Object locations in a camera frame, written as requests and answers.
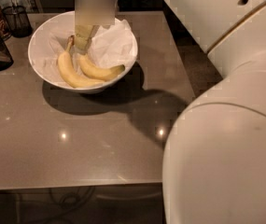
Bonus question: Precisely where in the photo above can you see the white bowl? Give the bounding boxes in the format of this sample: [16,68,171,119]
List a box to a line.
[28,11,138,94]

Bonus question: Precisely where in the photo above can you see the white paper napkin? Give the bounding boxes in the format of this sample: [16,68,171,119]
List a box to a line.
[28,12,138,93]

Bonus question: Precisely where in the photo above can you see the black mesh pen cup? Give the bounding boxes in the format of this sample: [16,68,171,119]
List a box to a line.
[3,6,33,37]

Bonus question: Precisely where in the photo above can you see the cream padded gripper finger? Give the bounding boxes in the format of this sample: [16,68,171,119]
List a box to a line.
[75,25,99,51]

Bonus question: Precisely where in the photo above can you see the yellow banana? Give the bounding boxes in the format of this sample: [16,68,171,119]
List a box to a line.
[77,54,125,81]
[57,35,104,88]

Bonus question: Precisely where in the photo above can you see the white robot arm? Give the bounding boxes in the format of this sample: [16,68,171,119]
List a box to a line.
[162,0,266,224]

